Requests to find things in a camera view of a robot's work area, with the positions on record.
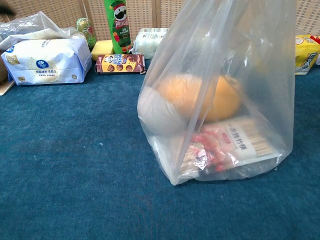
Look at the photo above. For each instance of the clear plastic shopping bag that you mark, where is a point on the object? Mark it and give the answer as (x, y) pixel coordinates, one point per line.
(225, 50)

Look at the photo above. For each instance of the crumpled clear bag with items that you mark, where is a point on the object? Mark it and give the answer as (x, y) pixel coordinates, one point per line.
(30, 27)

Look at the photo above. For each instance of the yellow snack package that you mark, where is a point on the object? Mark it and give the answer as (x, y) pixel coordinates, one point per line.
(306, 55)

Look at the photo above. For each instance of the yellow plush toy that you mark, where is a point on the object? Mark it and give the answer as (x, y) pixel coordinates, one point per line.
(190, 97)

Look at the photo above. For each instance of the red snack packet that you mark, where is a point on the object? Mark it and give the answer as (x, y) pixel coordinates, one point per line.
(212, 150)

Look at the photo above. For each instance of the Hello Panda biscuit box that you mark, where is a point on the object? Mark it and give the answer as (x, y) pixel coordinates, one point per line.
(120, 63)

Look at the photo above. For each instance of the long white paper roll pack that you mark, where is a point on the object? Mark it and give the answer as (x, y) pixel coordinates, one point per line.
(147, 42)

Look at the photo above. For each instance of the yellow sponge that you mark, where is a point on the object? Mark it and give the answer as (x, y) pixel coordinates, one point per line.
(101, 50)

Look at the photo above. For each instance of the bamboo chopsticks pack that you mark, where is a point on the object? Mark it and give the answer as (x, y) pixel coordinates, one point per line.
(250, 140)

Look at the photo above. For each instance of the green Pringles can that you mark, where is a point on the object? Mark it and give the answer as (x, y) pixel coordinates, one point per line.
(120, 30)

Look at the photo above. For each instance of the blue felt table cover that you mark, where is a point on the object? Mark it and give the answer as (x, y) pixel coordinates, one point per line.
(62, 162)

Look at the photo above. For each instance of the white blue tissue pack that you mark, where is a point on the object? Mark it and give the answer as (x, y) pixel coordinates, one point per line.
(47, 62)

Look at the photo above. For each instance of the rattan folding screen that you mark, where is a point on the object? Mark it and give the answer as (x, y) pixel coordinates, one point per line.
(70, 12)

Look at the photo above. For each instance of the wooden board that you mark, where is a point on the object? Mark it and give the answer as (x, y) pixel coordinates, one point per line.
(6, 88)

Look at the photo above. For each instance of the brown capybara plush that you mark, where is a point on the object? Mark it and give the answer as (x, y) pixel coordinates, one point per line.
(2, 71)

